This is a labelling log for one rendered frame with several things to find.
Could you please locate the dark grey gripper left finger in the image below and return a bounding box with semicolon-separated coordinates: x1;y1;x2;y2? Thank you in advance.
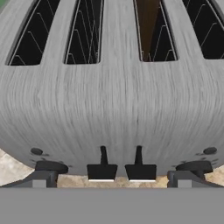
1;170;60;188

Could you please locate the black toaster knob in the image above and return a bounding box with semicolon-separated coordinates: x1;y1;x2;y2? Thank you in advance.
175;160;214;176
34;160;69;175

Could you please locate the grey four-slot toaster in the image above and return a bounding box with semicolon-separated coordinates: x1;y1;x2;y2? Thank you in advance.
0;0;224;178

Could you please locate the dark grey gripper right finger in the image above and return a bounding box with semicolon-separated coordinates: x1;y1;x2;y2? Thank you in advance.
166;170;224;188

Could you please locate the brown bread slice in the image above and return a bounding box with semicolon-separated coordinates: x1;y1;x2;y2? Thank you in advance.
136;0;161;61

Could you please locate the black toaster lever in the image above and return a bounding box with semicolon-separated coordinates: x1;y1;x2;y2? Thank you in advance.
124;145;158;182
87;145;119;182

